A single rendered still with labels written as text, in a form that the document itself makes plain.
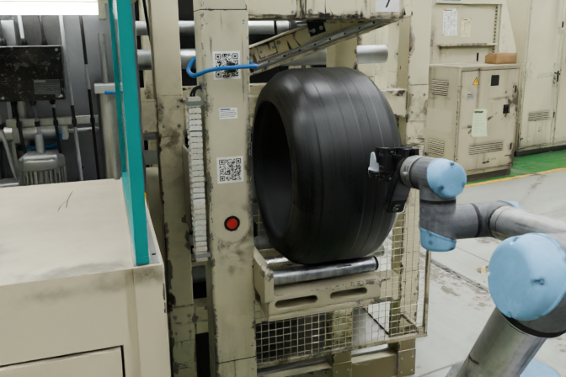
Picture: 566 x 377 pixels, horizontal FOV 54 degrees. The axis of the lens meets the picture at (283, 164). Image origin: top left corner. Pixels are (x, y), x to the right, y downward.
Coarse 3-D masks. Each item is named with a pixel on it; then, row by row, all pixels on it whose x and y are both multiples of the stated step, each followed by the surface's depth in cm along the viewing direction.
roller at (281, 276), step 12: (312, 264) 166; (324, 264) 166; (336, 264) 167; (348, 264) 167; (360, 264) 168; (372, 264) 169; (276, 276) 161; (288, 276) 162; (300, 276) 163; (312, 276) 164; (324, 276) 165
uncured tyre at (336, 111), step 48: (288, 96) 153; (336, 96) 151; (384, 96) 160; (288, 144) 151; (336, 144) 145; (384, 144) 149; (288, 192) 199; (336, 192) 145; (384, 192) 149; (288, 240) 160; (336, 240) 153; (384, 240) 161
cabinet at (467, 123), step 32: (448, 64) 610; (480, 64) 602; (512, 64) 601; (448, 96) 587; (480, 96) 589; (512, 96) 611; (448, 128) 592; (480, 128) 598; (512, 128) 621; (480, 160) 608; (512, 160) 632
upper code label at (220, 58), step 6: (216, 54) 149; (222, 54) 150; (228, 54) 150; (234, 54) 151; (216, 60) 150; (222, 60) 150; (228, 60) 150; (234, 60) 151; (216, 72) 150; (222, 72) 151; (228, 72) 151; (234, 72) 152; (240, 72) 152; (216, 78) 151; (222, 78) 151; (228, 78) 152; (234, 78) 152; (240, 78) 153
